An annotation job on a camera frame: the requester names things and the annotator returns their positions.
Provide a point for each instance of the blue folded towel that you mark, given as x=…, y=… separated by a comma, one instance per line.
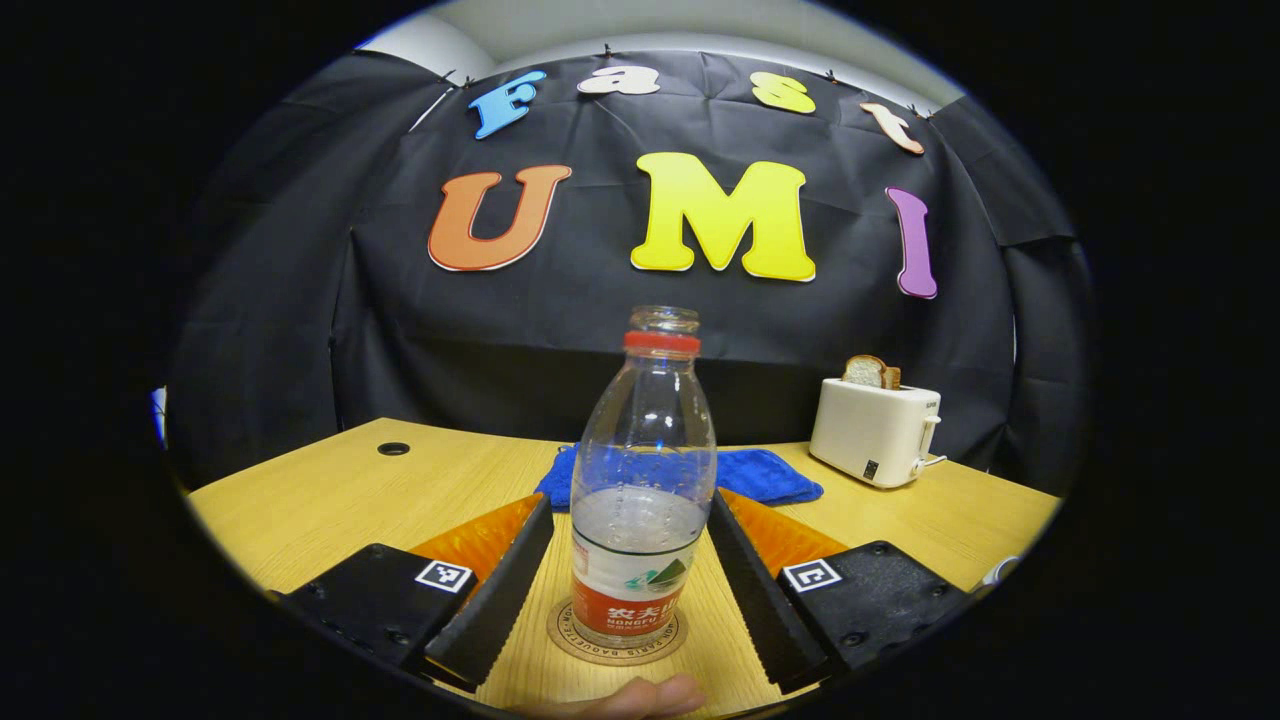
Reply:
x=770, y=475

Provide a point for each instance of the bread slice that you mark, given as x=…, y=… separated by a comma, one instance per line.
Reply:
x=863, y=372
x=892, y=378

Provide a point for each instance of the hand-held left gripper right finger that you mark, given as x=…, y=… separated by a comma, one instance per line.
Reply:
x=760, y=600

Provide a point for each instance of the round brown coaster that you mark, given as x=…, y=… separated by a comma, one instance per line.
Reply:
x=565, y=635

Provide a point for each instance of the white toaster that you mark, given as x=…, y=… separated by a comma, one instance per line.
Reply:
x=870, y=435

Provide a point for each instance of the clear plastic water bottle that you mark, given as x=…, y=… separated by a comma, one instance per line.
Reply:
x=640, y=540

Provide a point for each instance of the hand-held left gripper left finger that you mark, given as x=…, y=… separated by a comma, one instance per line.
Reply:
x=500, y=600

